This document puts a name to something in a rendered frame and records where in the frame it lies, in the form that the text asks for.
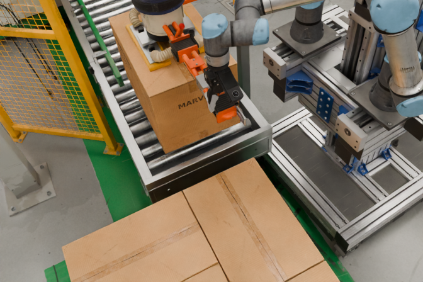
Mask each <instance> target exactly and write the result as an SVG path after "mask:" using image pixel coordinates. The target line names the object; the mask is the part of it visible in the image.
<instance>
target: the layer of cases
mask: <svg viewBox="0 0 423 282"><path fill-rule="evenodd" d="M62 250H63V253H64V258H65V262H66V265H67V269H68V272H69V276H70V281H71V282H340V281H339V279H338V278H337V276H336V275H335V274H334V272H333V270H332V269H331V268H330V266H329V265H328V264H327V262H326V261H325V260H324V258H323V256H322V255H321V253H320V252H319V250H318V249H317V248H316V246H315V244H314V243H313V242H312V240H311V239H310V237H309V236H308V234H307V233H306V231H305V230H304V229H303V227H302V226H301V225H300V223H299V221H298V220H297V219H296V217H295V216H294V214H293V213H292V211H291V210H290V209H289V207H288V205H287V204H286V203H285V201H284V200H283V199H282V197H281V195H280V194H279V193H278V191H277V190H276V188H275V187H274V186H273V184H272V182H271V181H270V180H269V178H268V177H267V175H266V174H265V172H264V171H263V170H262V168H261V167H260V165H259V164H258V162H257V161H256V160H255V158H254V157H253V158H251V159H249V160H247V161H245V162H242V163H240V164H238V165H236V166H234V167H231V168H230V169H227V170H226V171H223V172H221V173H219V174H217V175H215V176H212V177H210V178H208V179H206V180H204V181H202V182H200V183H198V184H195V185H193V186H191V187H189V188H187V189H184V190H183V192H182V191H180V192H178V193H176V194H174V195H172V196H170V197H168V198H165V199H163V200H161V201H159V202H157V203H154V204H153V205H150V206H148V207H146V208H144V209H142V210H140V211H137V212H135V213H133V214H131V215H129V216H127V217H125V218H122V219H121V220H118V221H116V222H114V223H112V224H110V225H107V226H105V227H103V228H101V229H99V230H97V231H95V232H93V233H91V234H88V235H86V236H84V237H82V238H80V239H77V240H75V241H73V242H71V243H69V244H67V245H65V246H63V247H62Z"/></svg>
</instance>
